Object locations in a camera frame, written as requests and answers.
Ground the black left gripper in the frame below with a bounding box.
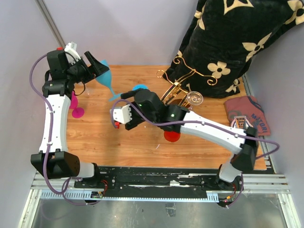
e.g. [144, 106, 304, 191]
[66, 51, 109, 85]

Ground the blue wine glass front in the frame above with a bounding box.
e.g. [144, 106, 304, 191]
[132, 84, 148, 91]

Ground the blue wine glass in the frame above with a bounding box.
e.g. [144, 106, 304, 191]
[132, 84, 148, 91]
[95, 69, 121, 101]

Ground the gold wire wine glass rack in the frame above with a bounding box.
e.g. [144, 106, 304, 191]
[155, 56, 218, 112]

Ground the magenta plastic wine glass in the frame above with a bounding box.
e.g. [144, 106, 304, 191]
[69, 91, 85, 118]

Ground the red plastic wine glass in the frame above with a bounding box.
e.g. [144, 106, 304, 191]
[163, 131, 181, 143]

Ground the clear wine glass front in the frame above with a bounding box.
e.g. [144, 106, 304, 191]
[186, 91, 204, 110]

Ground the maroon t-shirt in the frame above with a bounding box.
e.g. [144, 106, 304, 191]
[224, 96, 271, 136]

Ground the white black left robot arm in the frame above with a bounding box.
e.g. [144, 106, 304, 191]
[30, 49, 109, 188]

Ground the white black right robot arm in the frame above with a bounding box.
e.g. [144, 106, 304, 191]
[111, 89, 258, 190]

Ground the aluminium corner profile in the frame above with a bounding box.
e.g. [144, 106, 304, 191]
[35, 0, 66, 47]

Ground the black floral blanket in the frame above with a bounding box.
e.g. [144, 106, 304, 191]
[163, 0, 304, 98]

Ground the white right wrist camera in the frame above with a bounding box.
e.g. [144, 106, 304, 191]
[110, 104, 133, 128]

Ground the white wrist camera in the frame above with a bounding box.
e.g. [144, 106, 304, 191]
[110, 104, 133, 128]
[57, 41, 81, 65]

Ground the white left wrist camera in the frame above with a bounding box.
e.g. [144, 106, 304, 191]
[57, 41, 81, 65]

